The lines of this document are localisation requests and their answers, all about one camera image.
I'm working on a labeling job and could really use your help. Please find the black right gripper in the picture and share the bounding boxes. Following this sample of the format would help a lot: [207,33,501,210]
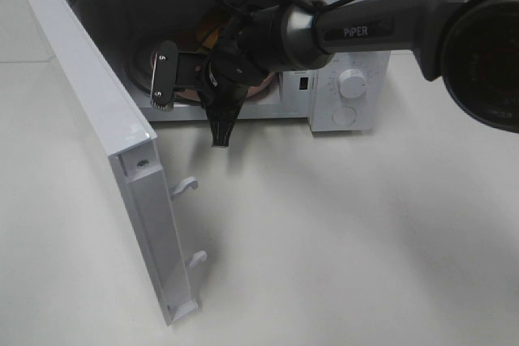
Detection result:
[199,44,268,147]

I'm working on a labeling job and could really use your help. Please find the pink round plate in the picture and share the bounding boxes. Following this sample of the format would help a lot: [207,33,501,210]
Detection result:
[150,49,277,104]

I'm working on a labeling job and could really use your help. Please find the toy burger with lettuce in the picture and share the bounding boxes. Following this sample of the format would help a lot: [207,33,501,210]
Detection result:
[195,8,229,53]

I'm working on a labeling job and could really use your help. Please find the white microwave door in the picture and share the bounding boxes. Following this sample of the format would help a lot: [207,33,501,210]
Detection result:
[27,0,207,324]

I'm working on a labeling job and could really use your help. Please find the round white door button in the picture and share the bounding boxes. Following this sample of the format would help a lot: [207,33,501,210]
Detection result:
[332,106,357,126]

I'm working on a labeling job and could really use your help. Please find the white microwave knob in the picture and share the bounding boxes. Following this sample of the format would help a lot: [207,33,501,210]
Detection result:
[337,69,367,99]

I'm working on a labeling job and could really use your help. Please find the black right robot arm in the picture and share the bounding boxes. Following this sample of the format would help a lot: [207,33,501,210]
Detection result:
[199,0,518,147]

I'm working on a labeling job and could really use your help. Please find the white microwave oven body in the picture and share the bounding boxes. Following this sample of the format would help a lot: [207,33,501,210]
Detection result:
[30,0,410,135]

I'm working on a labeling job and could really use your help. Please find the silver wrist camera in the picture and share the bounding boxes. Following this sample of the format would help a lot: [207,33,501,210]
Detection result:
[150,41,205,111]

